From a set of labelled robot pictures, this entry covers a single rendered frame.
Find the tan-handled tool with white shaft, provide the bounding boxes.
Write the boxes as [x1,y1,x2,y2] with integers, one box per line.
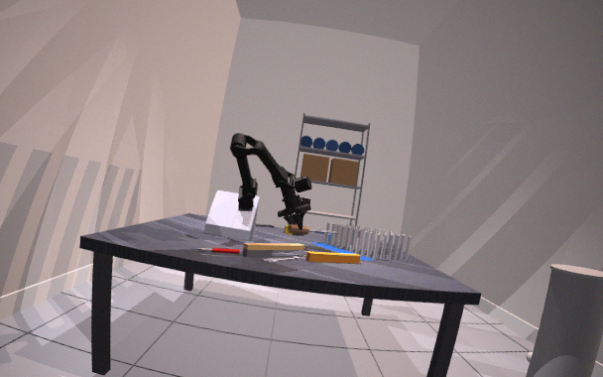
[288,224,337,236]

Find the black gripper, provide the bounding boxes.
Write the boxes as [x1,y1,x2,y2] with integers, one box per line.
[278,194,311,230]

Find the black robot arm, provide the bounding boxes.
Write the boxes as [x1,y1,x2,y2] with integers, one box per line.
[230,133,311,211]

